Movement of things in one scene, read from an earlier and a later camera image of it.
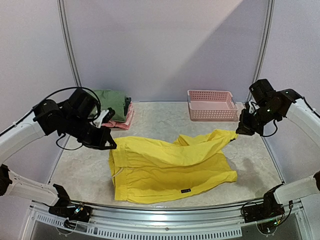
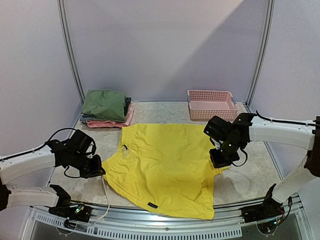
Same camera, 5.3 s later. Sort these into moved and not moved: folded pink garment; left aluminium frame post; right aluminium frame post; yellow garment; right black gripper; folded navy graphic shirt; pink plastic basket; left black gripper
Moved: right black gripper; left black gripper; yellow garment
Not moved: right aluminium frame post; folded navy graphic shirt; left aluminium frame post; folded pink garment; pink plastic basket
